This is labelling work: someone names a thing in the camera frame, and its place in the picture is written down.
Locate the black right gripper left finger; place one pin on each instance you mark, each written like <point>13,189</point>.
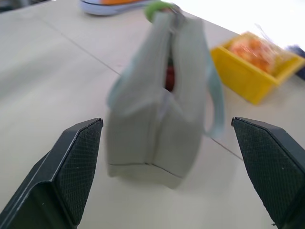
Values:
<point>59,171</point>

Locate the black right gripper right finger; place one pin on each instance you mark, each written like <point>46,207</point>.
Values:
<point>271,167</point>

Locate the grey fabric lunch bag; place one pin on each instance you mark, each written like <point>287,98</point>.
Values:
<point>157,100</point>

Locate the red chili pepper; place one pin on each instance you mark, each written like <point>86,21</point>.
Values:
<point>169,77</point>

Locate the yellow plastic bin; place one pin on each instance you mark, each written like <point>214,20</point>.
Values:
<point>247,76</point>

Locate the orange snack bag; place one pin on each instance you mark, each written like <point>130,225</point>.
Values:
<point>257,51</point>

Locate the dark blue object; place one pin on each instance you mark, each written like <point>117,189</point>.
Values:
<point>296,48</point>

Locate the white and orange sneaker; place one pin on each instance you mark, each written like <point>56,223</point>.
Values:
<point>107,6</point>

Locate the green round object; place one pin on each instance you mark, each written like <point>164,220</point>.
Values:
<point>152,10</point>

